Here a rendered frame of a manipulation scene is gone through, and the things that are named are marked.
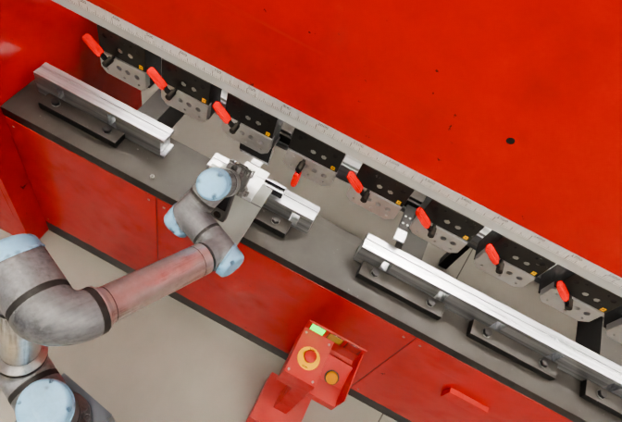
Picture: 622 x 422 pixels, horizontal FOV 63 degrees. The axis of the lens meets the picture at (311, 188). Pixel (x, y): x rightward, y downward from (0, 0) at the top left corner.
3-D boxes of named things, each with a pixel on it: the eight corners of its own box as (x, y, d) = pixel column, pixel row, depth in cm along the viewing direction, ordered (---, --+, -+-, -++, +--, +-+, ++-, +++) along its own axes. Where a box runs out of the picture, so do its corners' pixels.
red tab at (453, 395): (441, 396, 184) (449, 391, 178) (441, 390, 185) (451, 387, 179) (478, 416, 183) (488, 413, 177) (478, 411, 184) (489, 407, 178)
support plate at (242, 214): (177, 226, 147) (177, 224, 146) (222, 165, 163) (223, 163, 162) (230, 254, 146) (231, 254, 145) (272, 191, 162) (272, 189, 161)
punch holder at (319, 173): (281, 165, 145) (293, 128, 132) (294, 145, 150) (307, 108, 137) (328, 189, 144) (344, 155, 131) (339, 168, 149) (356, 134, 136)
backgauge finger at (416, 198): (379, 234, 163) (385, 227, 159) (404, 179, 178) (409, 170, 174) (413, 252, 162) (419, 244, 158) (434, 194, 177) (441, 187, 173)
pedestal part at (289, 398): (273, 407, 209) (302, 376, 165) (279, 393, 212) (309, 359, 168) (286, 415, 208) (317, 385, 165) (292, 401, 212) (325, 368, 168)
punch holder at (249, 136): (220, 132, 146) (226, 93, 133) (235, 115, 151) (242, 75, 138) (267, 156, 145) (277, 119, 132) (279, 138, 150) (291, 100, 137)
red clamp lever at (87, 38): (81, 36, 134) (108, 67, 139) (92, 29, 137) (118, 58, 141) (79, 38, 135) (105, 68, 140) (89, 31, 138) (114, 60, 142)
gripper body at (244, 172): (256, 171, 144) (248, 172, 132) (243, 198, 145) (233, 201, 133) (233, 159, 144) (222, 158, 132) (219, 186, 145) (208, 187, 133)
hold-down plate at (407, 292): (354, 277, 165) (357, 273, 162) (360, 264, 168) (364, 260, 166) (437, 321, 163) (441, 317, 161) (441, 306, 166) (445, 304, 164)
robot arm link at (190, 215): (181, 249, 118) (215, 217, 117) (155, 215, 122) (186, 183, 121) (197, 250, 126) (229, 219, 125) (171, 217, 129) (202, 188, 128)
